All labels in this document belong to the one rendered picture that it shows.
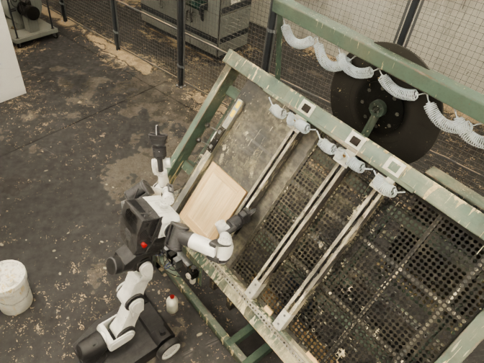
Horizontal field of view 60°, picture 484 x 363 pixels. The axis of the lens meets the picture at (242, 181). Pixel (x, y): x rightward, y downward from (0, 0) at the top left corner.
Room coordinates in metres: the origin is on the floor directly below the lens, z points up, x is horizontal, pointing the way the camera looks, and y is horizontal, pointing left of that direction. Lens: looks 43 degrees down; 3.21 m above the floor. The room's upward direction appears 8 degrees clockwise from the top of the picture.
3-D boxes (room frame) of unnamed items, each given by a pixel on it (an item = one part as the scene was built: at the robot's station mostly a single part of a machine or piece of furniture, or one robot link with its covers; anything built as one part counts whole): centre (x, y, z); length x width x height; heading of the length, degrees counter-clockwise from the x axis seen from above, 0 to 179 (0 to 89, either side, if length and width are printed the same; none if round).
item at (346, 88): (2.33, -0.79, 1.85); 0.80 x 0.06 x 0.80; 45
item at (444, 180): (1.59, -1.25, 1.38); 0.70 x 0.15 x 0.85; 45
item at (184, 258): (1.83, 0.41, 0.69); 0.50 x 0.14 x 0.24; 45
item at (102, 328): (1.42, 0.75, 0.28); 0.21 x 0.20 x 0.13; 135
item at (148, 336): (1.44, 0.73, 0.19); 0.64 x 0.52 x 0.33; 135
